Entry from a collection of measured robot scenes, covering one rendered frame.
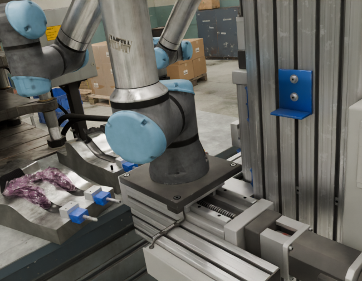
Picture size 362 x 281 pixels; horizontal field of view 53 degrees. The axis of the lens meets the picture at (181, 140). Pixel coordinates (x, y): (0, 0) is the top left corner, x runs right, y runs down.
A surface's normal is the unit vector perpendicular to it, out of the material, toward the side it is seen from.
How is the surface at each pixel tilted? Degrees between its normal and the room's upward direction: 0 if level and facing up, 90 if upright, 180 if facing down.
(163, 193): 0
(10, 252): 0
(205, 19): 90
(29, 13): 91
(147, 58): 90
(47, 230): 90
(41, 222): 0
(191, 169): 72
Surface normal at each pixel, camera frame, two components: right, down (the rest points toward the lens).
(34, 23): 0.92, 0.02
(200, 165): 0.69, -0.14
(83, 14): -0.04, 0.60
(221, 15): -0.65, 0.35
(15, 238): -0.12, -0.92
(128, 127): -0.34, 0.50
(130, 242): 0.67, 0.19
